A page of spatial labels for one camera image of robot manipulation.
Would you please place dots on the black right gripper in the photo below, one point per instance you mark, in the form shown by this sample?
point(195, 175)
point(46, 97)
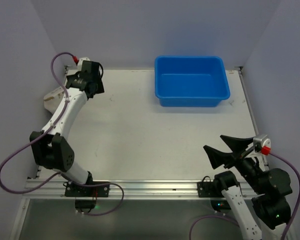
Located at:
point(236, 157)

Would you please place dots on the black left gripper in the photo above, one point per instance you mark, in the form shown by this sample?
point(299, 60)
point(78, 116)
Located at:
point(71, 81)

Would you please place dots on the white mesh laundry bag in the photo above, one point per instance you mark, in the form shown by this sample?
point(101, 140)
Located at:
point(52, 99)

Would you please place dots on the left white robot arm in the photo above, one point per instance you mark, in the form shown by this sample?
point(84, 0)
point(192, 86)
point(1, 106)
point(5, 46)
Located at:
point(50, 147)

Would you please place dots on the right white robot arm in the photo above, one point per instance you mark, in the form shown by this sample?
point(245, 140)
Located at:
point(271, 186)

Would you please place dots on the blue plastic bin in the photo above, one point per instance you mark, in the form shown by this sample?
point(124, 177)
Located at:
point(190, 81)

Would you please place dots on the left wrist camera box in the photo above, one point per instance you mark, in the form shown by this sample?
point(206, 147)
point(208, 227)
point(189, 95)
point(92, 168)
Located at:
point(79, 61)

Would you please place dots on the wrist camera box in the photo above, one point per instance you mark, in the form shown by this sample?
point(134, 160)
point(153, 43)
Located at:
point(262, 144)
point(79, 61)

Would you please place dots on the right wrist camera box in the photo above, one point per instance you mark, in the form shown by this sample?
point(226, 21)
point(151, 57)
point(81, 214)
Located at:
point(262, 144)

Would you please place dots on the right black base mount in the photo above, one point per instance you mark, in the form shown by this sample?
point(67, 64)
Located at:
point(206, 189)

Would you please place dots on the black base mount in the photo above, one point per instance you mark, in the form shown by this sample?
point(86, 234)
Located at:
point(86, 197)
point(206, 189)

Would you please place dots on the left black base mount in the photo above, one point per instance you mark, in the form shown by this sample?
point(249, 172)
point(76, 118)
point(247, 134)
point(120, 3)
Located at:
point(86, 197)

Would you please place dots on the aluminium front rail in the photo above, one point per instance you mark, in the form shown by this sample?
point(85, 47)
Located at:
point(133, 189)

